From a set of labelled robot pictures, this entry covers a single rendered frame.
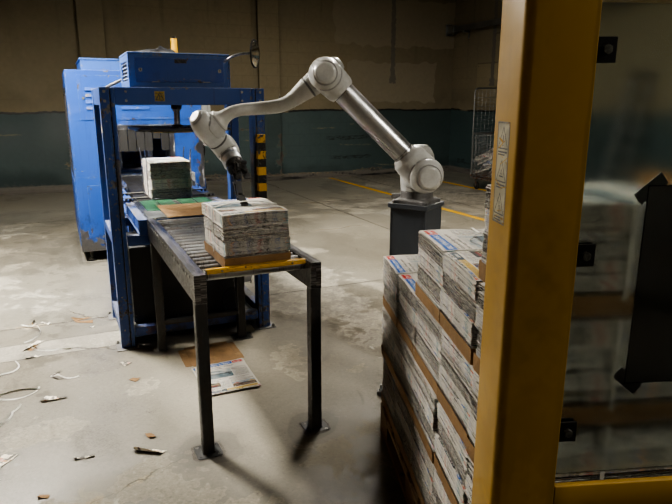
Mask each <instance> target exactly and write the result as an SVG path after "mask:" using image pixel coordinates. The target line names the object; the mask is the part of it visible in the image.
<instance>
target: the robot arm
mask: <svg viewBox="0 0 672 504"><path fill-rule="evenodd" d="M320 93H321V94H322V95H324V96H325V97H326V98H327V99H328V100H330V101H333V102H334V101H336V102H337V103H338V104H339V105H340V106H341V107H342V108H343V109H344V110H345V111H346V112H347V113H348V114H349V115H350V116H351V117H352V118H353V119H354V120H355V121H356V122H357V123H358V124H359V125H360V126H361V127H362V128H363V129H364V130H365V131H366V132H367V133H368V134H369V135H370V136H371V137H372V138H373V139H374V140H375V141H376V142H377V144H378V145H379V146H380V147H381V148H382V149H383V150H384V151H385V152H386V153H387V154H388V155H389V156H390V157H391V158H392V159H393V160H394V161H395V163H394V164H395V170H396V171H397V173H398V174H399V175H400V184H401V192H400V193H392V196H391V197H392V198H393V200H392V203H400V204H410V205H419V206H428V205H429V204H432V203H435V202H440V201H441V199H440V198H437V197H433V191H435V190H436V189H437V188H438V187H439V186H440V185H441V184H442V182H443V178H444V171H443V168H442V166H441V164H440V163H439V162H438V161H437V160H435V158H434V153H433V151H432V150H431V148H430V147H429V146H428V145H424V144H416V145H414V144H413V145H411V144H410V143H409V142H408V141H407V140H406V139H405V138H404V137H403V136H402V135H401V134H400V133H399V132H398V131H397V130H396V129H395V128H394V127H393V126H392V125H391V123H390V122H389V121H388V120H387V119H386V118H385V117H384V116H383V115H382V114H381V113H380V112H379V111H378V110H377V109H376V108H375V107H374V106H373V105H372V104H371V103H370V102H369V101H368V100H367V99H366V98H365V97H364V96H363V95H362V94H361V93H360V92H359V91H358V90H357V89H356V88H355V87H354V86H353V85H352V80H351V78H350V76H349V75H348V74H347V73H346V71H345V70H344V65H343V63H342V62H341V60H340V59H339V58H337V57H320V58H317V59H316V60H314V61H313V63H312V64H311V65H310V68H309V72H308V73H307V74H306V75H305V76H304V77H303V78H301V79H300V81H299V82H298V83H297V84H296V85H295V86H294V87H293V89H292V90H291V91H290V92H289V93H288V94H287V95H285V96H284V97H282V98H279V99H276V100H270V101H261V102H251V103H242V104H236V105H232V106H229V107H227V108H225V109H223V110H221V111H218V112H215V111H212V112H207V111H204V110H197V111H195V112H194V113H193V114H192V115H191V117H190V125H191V127H192V130H193V131H194V133H195V134H196V136H197V137H198V138H199V139H200V140H201V141H202V142H203V143H204V144H205V145H207V146H208V147H209V148H210V149H211V150H212V151H213V152H214V154H215V155H216V156H217V158H218V159H220V161H221V162H222V164H223V166H224V168H225V169H226V170H227V171H228V173H229V174H230V175H232V176H233V178H234V181H233V185H234V190H235V194H236V200H237V201H238V200H239V201H247V200H246V198H245V196H244V195H243V191H242V184H241V183H242V175H243V177H244V179H251V178H252V177H251V175H250V173H249V171H248V169H247V166H246V164H247V161H245V160H243V159H242V157H241V155H240V150H239V147H238V145H237V143H236V142H235V140H234V139H233V138H232V137H231V136H230V135H228V134H227V133H226V130H227V127H228V124H229V122H230V121H231V120H232V119H234V118H236V117H240V116H249V115H264V114H277V113H282V112H285V111H288V110H290V109H292V108H294V107H296V106H298V105H300V104H302V103H303V102H305V101H307V100H309V99H311V98H313V97H315V96H317V95H318V94H320ZM237 180H240V181H237Z"/></svg>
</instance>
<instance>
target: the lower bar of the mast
mask: <svg viewBox="0 0 672 504"><path fill-rule="evenodd" d="M553 504H672V476H657V477H640V478H623V479H607V480H591V481H576V482H561V483H555V485H554V495H553Z"/></svg>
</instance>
